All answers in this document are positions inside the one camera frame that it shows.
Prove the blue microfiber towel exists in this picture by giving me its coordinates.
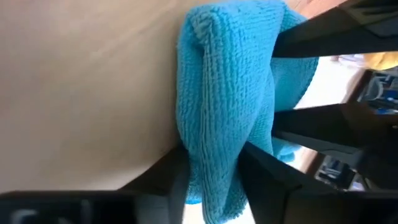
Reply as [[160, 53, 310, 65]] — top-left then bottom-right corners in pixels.
[[175, 0, 320, 224]]

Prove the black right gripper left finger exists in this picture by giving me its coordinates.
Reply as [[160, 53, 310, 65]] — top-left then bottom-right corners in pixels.
[[119, 144, 190, 224]]

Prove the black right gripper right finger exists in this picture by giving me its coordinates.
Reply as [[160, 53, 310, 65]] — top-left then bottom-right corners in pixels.
[[238, 141, 336, 224]]

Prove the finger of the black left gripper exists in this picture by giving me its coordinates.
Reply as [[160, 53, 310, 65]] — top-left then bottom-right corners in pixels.
[[272, 101, 398, 154], [272, 0, 398, 58]]

